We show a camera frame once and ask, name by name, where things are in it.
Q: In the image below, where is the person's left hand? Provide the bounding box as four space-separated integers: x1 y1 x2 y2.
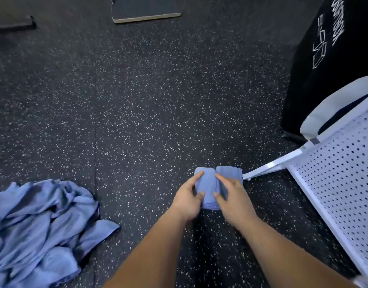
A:
170 171 206 226

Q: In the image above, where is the person's right hand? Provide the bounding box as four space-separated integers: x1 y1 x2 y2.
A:
214 172 258 233

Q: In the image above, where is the plain blue towel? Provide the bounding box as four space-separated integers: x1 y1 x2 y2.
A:
194 166 222 211

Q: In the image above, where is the blue towel with wave print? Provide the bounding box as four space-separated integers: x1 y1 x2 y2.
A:
215 165 244 185

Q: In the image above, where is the white perforated metal rack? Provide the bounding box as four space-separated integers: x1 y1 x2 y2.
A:
242 74 368 288

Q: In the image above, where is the blue towel pile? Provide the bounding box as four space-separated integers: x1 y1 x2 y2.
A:
0 180 120 288

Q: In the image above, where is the person's left forearm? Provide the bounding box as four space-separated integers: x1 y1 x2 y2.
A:
103 210 200 288

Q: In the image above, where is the person's right forearm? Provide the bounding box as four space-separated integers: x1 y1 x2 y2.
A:
237 216 359 288

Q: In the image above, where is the black printed punching bag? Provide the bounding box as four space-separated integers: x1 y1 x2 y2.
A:
281 0 368 143

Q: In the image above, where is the black ski trainer wooden-edged platform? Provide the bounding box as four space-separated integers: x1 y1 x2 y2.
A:
111 0 182 24

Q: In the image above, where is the black rowing machine with rail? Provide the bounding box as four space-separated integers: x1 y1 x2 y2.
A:
0 15 38 32

